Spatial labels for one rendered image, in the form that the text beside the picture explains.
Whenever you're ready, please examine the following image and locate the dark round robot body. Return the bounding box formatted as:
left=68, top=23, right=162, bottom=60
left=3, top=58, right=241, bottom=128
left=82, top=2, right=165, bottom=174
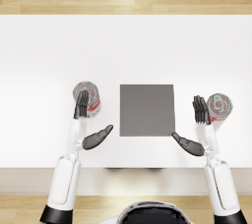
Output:
left=97, top=200, right=197, bottom=224

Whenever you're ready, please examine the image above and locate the red soda can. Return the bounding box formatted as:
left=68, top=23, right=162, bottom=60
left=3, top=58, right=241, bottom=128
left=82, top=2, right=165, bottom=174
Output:
left=206, top=92, right=234, bottom=124
left=72, top=81, right=101, bottom=119

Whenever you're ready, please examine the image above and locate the dark grey square mat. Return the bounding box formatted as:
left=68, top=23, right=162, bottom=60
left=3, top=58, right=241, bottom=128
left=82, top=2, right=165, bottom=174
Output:
left=119, top=84, right=176, bottom=138

